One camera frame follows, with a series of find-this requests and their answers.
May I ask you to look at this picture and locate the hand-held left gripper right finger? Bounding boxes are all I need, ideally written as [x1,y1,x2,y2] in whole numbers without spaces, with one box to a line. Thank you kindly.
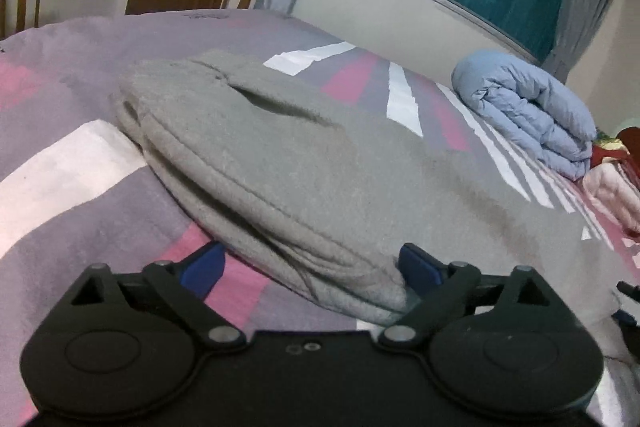
[379,243,554,351]

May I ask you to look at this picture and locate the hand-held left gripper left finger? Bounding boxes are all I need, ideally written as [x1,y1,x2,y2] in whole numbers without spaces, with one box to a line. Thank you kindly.
[70,242,248,351]

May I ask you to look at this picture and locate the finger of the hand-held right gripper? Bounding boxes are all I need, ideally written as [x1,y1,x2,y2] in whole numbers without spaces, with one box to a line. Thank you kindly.
[612,280,640,326]

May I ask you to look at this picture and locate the grey fleece pants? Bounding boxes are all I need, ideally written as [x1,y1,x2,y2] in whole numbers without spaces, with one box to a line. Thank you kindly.
[111,49,621,327]

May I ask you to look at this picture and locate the pale pink blanket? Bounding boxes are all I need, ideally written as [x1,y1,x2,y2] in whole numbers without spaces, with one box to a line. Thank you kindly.
[582,160,640,236]

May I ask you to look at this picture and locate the red patterned cloth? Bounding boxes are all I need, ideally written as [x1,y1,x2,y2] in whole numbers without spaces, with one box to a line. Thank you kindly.
[592,127,640,188]

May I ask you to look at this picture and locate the purple pink striped bedspread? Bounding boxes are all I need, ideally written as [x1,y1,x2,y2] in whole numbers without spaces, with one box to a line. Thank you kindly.
[0,9,640,427]

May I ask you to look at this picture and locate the folded light blue quilt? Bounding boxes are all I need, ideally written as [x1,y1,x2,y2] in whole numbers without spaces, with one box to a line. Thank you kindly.
[451,50,599,180]

